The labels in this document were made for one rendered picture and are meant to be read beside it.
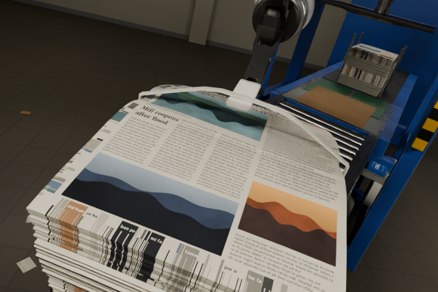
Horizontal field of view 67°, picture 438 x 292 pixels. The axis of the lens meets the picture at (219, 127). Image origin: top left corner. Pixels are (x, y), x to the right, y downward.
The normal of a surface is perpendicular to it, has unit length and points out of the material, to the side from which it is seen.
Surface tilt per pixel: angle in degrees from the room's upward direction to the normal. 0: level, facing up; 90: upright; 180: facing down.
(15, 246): 0
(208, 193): 11
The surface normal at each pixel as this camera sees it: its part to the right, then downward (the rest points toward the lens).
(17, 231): 0.22, -0.87
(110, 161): 0.18, -0.76
